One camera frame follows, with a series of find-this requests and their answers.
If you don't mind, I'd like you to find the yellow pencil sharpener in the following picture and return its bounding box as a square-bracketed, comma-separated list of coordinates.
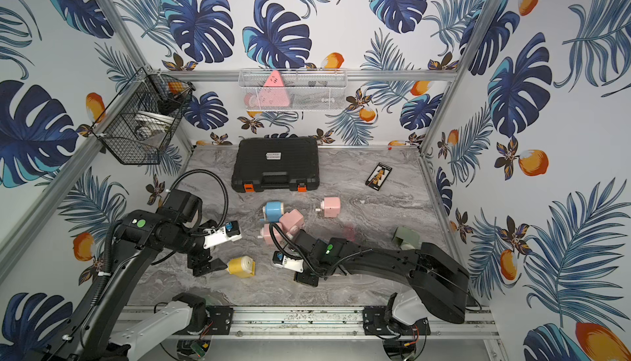
[227, 256, 256, 279]

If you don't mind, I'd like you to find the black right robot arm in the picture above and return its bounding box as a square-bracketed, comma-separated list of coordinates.
[269, 223, 470, 324]

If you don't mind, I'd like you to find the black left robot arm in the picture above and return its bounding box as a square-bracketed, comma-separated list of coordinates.
[26, 170, 234, 360]

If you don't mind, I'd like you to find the pink transparent tray back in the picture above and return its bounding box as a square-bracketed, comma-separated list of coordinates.
[343, 224, 357, 242]

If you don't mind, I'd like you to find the pink pencil sharpener right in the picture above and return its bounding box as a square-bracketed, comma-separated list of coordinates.
[315, 197, 341, 218]

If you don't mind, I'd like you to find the black plastic tool case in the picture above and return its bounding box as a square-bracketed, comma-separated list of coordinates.
[231, 137, 320, 193]

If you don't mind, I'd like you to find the pink triangular object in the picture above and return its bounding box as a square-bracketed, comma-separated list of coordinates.
[251, 70, 291, 109]

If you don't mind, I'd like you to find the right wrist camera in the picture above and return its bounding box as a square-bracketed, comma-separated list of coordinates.
[272, 251, 304, 273]

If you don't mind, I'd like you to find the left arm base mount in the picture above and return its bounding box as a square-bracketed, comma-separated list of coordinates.
[184, 306, 234, 337]

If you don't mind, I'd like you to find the aluminium front rail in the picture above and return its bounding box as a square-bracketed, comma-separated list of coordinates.
[204, 306, 500, 341]

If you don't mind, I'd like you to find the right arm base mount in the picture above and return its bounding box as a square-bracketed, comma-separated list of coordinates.
[362, 306, 431, 340]

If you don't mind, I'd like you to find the black wire basket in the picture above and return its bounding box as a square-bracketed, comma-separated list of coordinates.
[89, 68, 195, 165]

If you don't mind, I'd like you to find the white wire mesh basket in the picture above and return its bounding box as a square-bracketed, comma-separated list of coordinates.
[238, 68, 348, 111]

